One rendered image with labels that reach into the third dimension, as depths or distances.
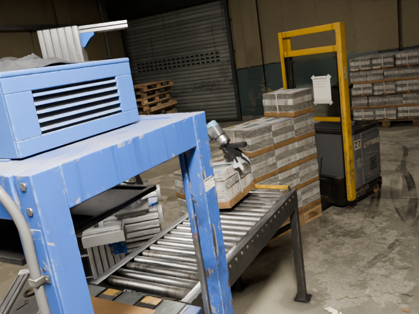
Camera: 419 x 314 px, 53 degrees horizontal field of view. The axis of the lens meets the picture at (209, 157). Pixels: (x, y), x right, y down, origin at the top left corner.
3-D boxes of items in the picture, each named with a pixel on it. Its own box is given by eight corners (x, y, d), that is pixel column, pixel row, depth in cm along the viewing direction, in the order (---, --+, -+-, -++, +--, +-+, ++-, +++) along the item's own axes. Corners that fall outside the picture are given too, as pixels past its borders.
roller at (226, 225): (185, 226, 253) (184, 218, 252) (257, 232, 230) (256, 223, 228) (181, 229, 249) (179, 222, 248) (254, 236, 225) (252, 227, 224)
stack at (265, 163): (187, 261, 370) (171, 171, 351) (275, 216, 439) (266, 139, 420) (215, 275, 340) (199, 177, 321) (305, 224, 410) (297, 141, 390)
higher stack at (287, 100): (275, 217, 439) (260, 93, 409) (293, 207, 457) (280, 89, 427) (304, 224, 409) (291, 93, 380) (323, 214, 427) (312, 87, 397)
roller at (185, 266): (138, 262, 215) (136, 253, 214) (219, 274, 192) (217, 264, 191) (132, 266, 211) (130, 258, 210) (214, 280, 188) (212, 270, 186)
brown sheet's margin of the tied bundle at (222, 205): (203, 202, 275) (201, 195, 275) (242, 198, 260) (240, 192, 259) (190, 210, 262) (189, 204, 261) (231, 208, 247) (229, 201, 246)
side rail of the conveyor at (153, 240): (224, 201, 306) (222, 185, 303) (231, 202, 303) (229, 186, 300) (93, 306, 194) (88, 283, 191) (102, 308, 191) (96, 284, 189)
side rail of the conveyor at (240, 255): (291, 205, 280) (289, 188, 278) (298, 205, 278) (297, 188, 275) (184, 327, 169) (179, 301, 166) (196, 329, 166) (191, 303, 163)
